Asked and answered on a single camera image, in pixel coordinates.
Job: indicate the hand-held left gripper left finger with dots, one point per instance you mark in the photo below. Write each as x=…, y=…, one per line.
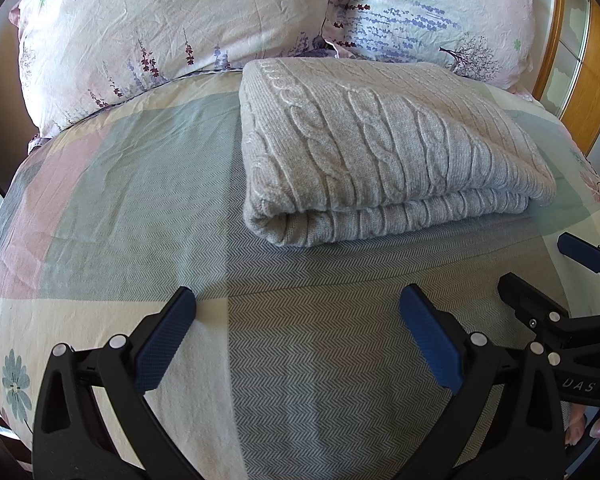
x=164, y=347

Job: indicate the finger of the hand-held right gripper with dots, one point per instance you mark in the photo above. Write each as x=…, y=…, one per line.
x=527, y=305
x=582, y=252

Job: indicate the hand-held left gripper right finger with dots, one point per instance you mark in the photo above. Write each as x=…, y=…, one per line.
x=430, y=342

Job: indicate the pastel patchwork bedspread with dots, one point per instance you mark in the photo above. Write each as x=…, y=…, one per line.
x=105, y=210

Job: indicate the wooden framed cabinet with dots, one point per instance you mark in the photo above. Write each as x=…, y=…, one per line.
x=596, y=100

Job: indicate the floral pillow with tree print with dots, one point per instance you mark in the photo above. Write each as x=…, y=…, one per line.
x=430, y=10

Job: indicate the floral pillow with purple flowers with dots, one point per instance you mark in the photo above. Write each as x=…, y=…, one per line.
x=145, y=25

